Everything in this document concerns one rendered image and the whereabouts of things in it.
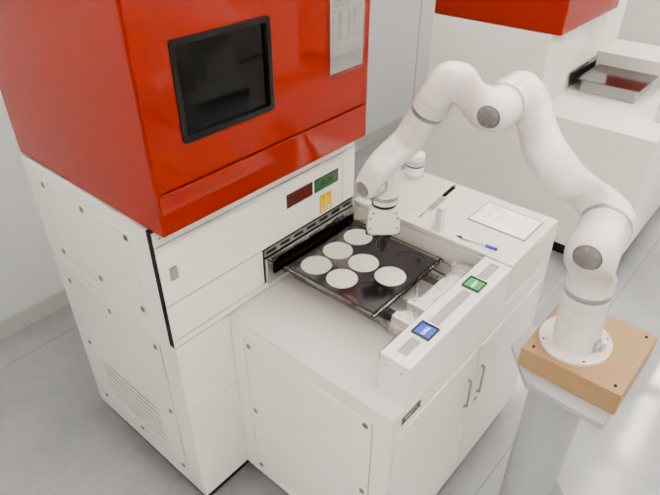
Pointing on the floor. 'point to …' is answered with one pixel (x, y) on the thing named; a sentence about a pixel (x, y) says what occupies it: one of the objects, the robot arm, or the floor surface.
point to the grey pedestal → (544, 432)
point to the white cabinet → (481, 382)
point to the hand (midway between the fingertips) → (381, 244)
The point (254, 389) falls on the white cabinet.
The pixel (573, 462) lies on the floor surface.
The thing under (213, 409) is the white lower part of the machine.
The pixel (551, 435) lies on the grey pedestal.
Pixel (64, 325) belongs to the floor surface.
